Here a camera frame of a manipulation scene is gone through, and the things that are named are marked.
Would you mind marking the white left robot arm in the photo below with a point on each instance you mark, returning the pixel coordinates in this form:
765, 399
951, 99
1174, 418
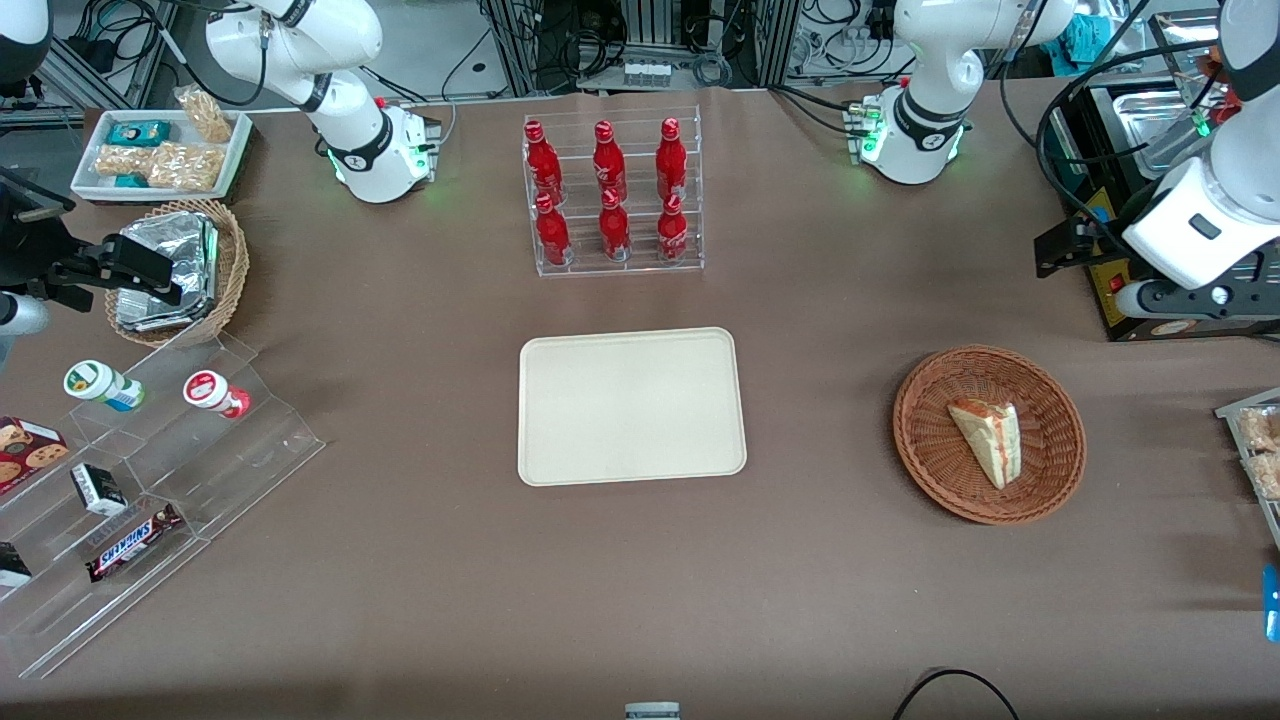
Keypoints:
930, 130

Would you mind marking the red cookie box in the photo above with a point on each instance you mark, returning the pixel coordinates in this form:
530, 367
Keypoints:
25, 450

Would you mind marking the large brown wicker basket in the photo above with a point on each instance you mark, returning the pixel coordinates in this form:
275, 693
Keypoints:
940, 470

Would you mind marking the white power strip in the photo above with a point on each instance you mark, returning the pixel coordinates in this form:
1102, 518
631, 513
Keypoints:
647, 74

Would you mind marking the black food warmer case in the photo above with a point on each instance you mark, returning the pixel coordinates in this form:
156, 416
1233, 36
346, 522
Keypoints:
1122, 322

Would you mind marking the white rectangular snack tray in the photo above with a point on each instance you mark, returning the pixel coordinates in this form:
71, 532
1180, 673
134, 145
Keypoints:
90, 183

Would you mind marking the triangular sandwich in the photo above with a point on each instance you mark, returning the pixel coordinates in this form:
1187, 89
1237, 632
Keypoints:
988, 440

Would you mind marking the silver foil wrapped package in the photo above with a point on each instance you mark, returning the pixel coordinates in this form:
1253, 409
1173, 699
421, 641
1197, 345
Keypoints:
185, 250

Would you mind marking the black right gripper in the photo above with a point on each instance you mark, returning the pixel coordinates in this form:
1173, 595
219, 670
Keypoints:
30, 252

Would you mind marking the red cola bottle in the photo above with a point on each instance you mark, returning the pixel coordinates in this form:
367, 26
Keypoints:
671, 160
543, 165
672, 232
608, 165
614, 230
552, 235

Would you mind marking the green lid yogurt cup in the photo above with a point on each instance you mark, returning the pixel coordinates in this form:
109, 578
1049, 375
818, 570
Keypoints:
95, 382

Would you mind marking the metal food pan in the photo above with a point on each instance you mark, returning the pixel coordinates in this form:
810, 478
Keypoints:
1160, 125

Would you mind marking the beige plastic tray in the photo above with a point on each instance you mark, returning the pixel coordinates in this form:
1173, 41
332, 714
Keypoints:
630, 405

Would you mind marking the aluminium frame rack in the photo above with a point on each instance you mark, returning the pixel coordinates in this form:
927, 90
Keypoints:
520, 45

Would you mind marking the grey device edge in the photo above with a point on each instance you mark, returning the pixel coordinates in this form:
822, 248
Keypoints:
652, 711

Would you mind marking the clear bag of snacks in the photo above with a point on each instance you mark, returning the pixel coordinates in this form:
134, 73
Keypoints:
1266, 476
1262, 428

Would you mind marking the clear acrylic bottle rack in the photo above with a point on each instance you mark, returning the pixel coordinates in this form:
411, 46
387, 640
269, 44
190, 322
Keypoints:
640, 268

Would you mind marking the clear acrylic stepped shelf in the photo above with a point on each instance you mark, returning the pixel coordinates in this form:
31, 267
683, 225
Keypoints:
230, 470

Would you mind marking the teal cloth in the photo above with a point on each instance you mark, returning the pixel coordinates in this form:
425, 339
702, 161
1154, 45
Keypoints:
1088, 40

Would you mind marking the red lid yogurt cup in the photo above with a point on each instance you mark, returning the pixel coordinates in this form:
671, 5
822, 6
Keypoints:
210, 390

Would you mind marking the small teal packet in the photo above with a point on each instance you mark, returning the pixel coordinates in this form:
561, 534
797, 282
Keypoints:
130, 181

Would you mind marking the clear bag of peanuts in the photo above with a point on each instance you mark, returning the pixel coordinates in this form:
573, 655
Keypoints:
205, 115

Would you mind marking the small black white carton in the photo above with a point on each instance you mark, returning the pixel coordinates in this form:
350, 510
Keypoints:
97, 490

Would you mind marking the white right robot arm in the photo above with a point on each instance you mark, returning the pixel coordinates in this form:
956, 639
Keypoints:
350, 140

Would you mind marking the snickers chocolate bar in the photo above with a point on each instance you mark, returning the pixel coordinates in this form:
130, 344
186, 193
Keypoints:
130, 543

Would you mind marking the grey tray with snacks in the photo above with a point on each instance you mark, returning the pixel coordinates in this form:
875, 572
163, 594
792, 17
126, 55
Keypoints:
1232, 408

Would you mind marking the red food pieces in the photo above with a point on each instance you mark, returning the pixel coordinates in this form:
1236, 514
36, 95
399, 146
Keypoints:
1215, 75

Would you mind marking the large clear bag of crackers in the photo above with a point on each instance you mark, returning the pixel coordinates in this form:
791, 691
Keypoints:
185, 166

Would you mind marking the small tan wicker basket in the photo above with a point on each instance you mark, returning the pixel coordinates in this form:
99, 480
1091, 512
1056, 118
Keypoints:
232, 270

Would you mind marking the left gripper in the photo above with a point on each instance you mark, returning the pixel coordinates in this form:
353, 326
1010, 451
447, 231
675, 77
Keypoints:
1098, 238

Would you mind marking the blue plastic object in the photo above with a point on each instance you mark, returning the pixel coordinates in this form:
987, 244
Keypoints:
1272, 605

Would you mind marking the teal snack packet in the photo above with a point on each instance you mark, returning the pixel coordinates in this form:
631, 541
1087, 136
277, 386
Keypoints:
138, 133

